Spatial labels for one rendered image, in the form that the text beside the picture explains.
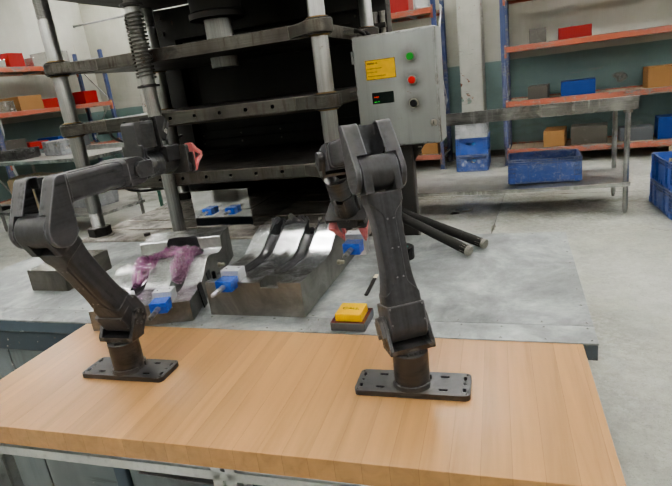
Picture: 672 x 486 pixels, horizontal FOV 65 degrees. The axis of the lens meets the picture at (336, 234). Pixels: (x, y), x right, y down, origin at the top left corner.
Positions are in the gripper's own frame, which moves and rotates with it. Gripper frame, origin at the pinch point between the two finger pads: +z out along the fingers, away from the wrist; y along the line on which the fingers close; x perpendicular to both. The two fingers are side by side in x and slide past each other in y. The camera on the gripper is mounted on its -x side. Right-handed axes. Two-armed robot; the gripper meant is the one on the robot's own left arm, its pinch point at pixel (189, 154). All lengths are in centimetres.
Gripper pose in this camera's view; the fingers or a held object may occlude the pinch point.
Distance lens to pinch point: 141.2
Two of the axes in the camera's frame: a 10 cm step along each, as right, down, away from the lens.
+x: 1.2, 9.6, 2.6
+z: 2.8, -2.8, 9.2
